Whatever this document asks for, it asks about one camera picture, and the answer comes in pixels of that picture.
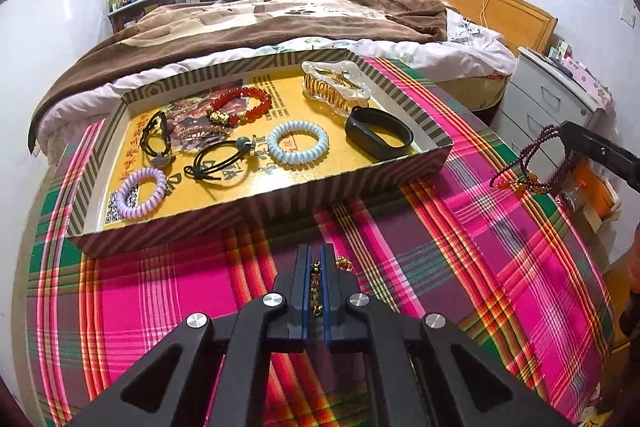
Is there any clear plastic hair claw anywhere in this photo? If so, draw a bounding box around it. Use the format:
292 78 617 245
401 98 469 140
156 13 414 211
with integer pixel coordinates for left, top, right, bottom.
302 61 372 117

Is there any black hair tie with charm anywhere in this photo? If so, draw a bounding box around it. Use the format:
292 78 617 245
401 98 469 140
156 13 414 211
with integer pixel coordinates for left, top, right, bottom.
138 109 177 169

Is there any purple spiral hair tie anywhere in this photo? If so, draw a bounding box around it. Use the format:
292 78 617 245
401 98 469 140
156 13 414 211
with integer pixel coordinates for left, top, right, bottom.
114 166 168 221

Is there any dark purple bead bracelet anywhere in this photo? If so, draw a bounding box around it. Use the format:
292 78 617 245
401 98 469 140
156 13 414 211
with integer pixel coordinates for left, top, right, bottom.
488 123 576 200

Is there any black hair tie with bead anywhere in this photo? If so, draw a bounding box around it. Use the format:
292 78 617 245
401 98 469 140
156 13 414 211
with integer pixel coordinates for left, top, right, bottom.
182 134 257 182

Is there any gold bead bracelet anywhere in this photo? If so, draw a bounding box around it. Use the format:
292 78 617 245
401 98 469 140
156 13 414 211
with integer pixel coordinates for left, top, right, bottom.
308 256 356 320

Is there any striped cardboard tray box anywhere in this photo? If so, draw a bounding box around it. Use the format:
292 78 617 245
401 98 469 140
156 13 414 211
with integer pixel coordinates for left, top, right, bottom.
67 50 452 258

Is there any bed with white sheet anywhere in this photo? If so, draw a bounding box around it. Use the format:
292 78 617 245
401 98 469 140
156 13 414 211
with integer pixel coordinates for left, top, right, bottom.
27 5 516 162

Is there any red bead bracelet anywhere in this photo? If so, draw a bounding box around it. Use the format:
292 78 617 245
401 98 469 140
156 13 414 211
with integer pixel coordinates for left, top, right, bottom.
207 85 274 128

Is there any light blue spiral hair tie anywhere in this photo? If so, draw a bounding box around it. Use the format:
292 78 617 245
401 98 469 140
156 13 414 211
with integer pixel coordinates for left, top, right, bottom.
266 120 330 167

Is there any grey drawer cabinet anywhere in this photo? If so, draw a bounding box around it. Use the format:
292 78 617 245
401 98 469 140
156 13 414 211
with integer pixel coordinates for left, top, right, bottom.
490 46 605 153

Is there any black wristband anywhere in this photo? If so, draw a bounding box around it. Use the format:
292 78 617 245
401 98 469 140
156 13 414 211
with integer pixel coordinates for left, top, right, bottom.
345 106 414 161

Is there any plaid pink tablecloth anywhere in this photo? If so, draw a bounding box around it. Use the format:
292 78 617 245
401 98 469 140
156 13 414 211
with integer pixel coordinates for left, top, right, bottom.
26 58 614 426

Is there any wooden headboard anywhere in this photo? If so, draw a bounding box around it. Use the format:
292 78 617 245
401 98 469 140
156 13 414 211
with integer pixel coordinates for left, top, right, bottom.
439 0 558 55

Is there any pink crystal bracelet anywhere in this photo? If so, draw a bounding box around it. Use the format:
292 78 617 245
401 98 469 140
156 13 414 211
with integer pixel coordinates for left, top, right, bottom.
171 120 234 153

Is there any brown blanket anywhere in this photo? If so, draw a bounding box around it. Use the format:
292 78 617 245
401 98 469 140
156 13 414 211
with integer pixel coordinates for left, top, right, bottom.
27 0 447 148

